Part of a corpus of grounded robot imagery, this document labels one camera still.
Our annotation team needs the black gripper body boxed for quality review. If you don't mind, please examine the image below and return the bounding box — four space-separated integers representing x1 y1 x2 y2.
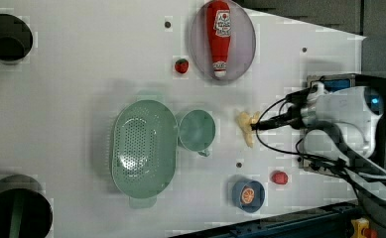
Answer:
250 82 324 131

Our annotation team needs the yellow plush banana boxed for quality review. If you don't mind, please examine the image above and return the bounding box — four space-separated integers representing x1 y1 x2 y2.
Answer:
236 111 261 148

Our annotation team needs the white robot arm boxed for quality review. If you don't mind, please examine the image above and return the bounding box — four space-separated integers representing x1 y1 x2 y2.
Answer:
244 81 386 228

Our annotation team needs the green mug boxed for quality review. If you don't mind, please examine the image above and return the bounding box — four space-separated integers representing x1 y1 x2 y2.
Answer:
177 109 216 157

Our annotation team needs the red plush tomato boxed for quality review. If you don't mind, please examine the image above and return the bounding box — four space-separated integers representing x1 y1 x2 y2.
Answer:
271 172 289 185

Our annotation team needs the blue bowl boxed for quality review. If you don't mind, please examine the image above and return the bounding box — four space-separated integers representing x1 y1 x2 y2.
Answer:
231 178 265 213

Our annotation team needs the orange slice toy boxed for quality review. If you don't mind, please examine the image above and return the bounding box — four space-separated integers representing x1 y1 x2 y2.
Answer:
240 186 255 204

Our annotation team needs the grey round plate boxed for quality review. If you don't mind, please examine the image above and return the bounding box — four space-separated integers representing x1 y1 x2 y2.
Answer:
189 0 256 81

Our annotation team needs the red plush strawberry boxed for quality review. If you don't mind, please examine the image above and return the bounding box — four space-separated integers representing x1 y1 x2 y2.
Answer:
175 59 190 74

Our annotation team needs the red ketchup bottle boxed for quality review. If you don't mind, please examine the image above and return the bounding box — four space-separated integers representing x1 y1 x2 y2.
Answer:
205 0 231 78

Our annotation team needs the green perforated colander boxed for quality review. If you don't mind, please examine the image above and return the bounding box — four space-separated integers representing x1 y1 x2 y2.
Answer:
109 91 178 209

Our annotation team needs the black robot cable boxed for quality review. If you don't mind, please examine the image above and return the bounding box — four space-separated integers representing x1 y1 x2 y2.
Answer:
255 96 386 212

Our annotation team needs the black round mount lower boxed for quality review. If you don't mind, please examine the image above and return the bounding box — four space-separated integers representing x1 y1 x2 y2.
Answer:
0 175 54 238

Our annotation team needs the black round mount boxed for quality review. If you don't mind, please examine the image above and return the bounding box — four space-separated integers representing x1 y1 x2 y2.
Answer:
0 175 54 238
0 14 34 62

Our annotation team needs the black round mount upper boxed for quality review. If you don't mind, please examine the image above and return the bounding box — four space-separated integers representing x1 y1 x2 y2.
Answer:
0 14 34 62

